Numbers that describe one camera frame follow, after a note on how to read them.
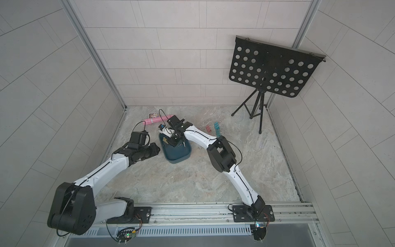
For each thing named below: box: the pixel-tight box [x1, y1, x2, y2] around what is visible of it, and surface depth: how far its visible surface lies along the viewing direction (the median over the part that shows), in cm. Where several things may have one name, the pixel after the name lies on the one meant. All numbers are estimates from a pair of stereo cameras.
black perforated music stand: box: [228, 35, 327, 135], surface depth 77 cm
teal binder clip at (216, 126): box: [213, 121, 221, 132], surface depth 107 cm
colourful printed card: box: [148, 112, 161, 119], surface depth 111 cm
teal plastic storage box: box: [158, 132, 192, 164], surface depth 90 cm
